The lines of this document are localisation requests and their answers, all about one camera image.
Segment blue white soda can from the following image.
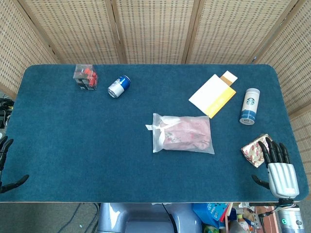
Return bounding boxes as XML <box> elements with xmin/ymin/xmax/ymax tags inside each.
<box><xmin>107</xmin><ymin>74</ymin><xmax>132</xmax><ymax>99</ymax></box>

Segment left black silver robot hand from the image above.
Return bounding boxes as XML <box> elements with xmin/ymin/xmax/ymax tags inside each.
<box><xmin>0</xmin><ymin>135</ymin><xmax>30</xmax><ymax>194</ymax></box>

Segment gold red-printed snack packet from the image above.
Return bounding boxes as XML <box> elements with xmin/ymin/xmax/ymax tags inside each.
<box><xmin>241</xmin><ymin>133</ymin><xmax>270</xmax><ymax>168</ymax></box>

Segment blue snack package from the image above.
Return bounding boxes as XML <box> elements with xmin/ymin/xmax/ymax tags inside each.
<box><xmin>193</xmin><ymin>203</ymin><xmax>231</xmax><ymax>229</ymax></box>

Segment black floor cables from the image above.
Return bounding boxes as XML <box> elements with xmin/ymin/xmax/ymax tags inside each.
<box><xmin>58</xmin><ymin>203</ymin><xmax>100</xmax><ymax>233</ymax></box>

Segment clear box with red items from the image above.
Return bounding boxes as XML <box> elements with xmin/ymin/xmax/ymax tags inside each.
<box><xmin>72</xmin><ymin>63</ymin><xmax>99</xmax><ymax>91</ymax></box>

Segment white translucent plastic bag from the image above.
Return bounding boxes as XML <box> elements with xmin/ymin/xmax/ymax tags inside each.
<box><xmin>145</xmin><ymin>113</ymin><xmax>215</xmax><ymax>155</ymax></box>

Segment white brown paper card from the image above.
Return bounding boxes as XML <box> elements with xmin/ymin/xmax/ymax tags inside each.
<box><xmin>220</xmin><ymin>70</ymin><xmax>239</xmax><ymax>87</ymax></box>

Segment blue-grey robot torso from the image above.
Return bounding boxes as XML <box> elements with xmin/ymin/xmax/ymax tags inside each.
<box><xmin>97</xmin><ymin>202</ymin><xmax>202</xmax><ymax>233</ymax></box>

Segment white Starbucks cup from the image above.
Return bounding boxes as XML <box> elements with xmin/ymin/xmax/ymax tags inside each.
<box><xmin>239</xmin><ymin>88</ymin><xmax>260</xmax><ymax>125</ymax></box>

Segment woven rattan folding screen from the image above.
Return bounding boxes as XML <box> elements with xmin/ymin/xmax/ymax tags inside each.
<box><xmin>0</xmin><ymin>0</ymin><xmax>311</xmax><ymax>175</ymax></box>

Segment white yellow booklet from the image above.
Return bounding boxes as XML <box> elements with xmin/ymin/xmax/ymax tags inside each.
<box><xmin>188</xmin><ymin>74</ymin><xmax>237</xmax><ymax>119</ymax></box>

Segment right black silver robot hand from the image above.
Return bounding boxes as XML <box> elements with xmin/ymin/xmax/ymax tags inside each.
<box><xmin>251</xmin><ymin>137</ymin><xmax>300</xmax><ymax>200</ymax></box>

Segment pink floral clothes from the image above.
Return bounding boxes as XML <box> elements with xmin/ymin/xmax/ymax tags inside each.
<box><xmin>161</xmin><ymin>116</ymin><xmax>212</xmax><ymax>151</ymax></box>

